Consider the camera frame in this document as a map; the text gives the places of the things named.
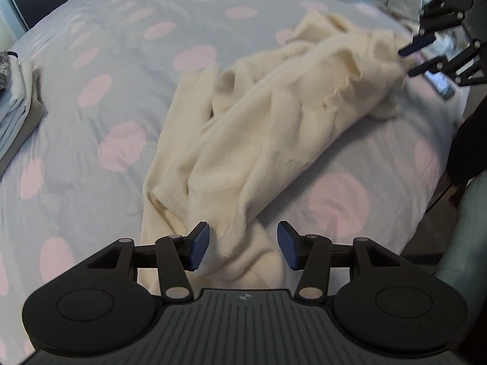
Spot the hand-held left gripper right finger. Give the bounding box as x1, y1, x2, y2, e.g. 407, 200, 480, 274
277, 221, 408, 305

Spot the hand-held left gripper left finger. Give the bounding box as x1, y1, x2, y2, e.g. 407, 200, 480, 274
82, 221, 211, 305

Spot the person's grey-green trouser leg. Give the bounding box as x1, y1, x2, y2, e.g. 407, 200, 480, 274
436, 173, 487, 350

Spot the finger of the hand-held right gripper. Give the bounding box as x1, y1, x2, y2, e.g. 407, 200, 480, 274
398, 2, 465, 57
407, 40, 487, 86

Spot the grey folded garment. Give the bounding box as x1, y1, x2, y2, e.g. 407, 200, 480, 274
0, 101, 33, 160

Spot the beige folded garment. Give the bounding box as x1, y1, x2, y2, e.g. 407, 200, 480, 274
0, 74, 49, 179

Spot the cream knit sweater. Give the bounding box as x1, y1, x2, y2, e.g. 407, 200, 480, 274
140, 9, 409, 290

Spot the dark smartphone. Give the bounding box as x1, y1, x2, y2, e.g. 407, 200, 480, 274
423, 69, 456, 102

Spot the dark patterned folded garment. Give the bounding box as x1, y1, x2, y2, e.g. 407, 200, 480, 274
0, 51, 10, 92

